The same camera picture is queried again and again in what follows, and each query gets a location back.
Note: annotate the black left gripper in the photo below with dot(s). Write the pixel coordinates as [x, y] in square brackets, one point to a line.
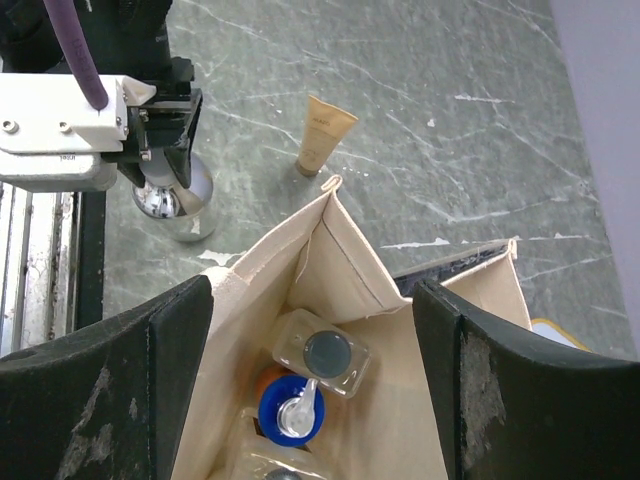
[168, 122]

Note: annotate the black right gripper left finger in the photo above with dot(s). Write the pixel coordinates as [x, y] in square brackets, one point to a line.
[110, 400]

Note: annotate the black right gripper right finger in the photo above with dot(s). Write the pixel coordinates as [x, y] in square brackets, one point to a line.
[511, 404]

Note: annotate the beige squeeze tube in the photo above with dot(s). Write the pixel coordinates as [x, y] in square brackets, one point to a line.
[325, 127]

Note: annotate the cream canvas tote bag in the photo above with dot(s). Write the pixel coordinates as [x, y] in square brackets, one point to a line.
[318, 260]

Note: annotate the orange blue spray bottle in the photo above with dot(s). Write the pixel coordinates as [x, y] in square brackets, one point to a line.
[291, 408]

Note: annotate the clear bottle with dark cap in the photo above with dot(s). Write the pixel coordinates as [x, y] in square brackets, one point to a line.
[312, 347]

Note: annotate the yellow-framed small whiteboard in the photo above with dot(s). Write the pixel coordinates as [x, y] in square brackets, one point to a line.
[549, 330]

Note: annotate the aluminium front frame rail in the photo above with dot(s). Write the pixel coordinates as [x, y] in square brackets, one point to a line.
[52, 265]

